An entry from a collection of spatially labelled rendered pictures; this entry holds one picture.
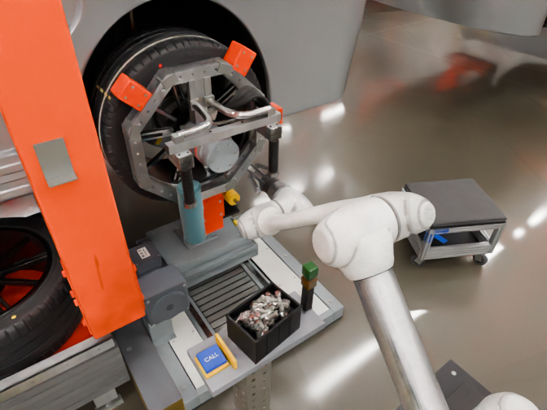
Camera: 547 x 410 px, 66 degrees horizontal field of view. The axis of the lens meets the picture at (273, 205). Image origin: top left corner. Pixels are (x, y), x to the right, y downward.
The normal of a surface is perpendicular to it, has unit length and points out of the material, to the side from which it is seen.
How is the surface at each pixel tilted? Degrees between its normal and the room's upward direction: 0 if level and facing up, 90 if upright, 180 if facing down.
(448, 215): 0
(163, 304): 90
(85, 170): 90
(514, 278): 0
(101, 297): 90
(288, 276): 0
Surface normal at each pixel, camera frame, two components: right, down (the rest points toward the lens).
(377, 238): 0.41, -0.15
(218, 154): 0.58, 0.51
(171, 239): 0.02, -0.79
